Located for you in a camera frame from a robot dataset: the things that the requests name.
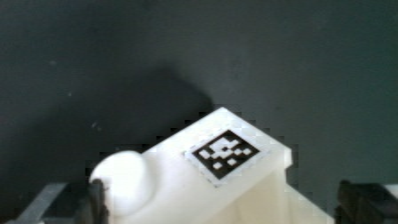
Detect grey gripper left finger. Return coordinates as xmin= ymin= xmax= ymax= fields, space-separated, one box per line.
xmin=16 ymin=179 xmax=108 ymax=224

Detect white front drawer tray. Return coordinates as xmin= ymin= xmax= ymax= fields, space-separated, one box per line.
xmin=91 ymin=108 xmax=334 ymax=224

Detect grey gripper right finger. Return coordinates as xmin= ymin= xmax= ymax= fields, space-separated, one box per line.
xmin=334 ymin=180 xmax=398 ymax=224

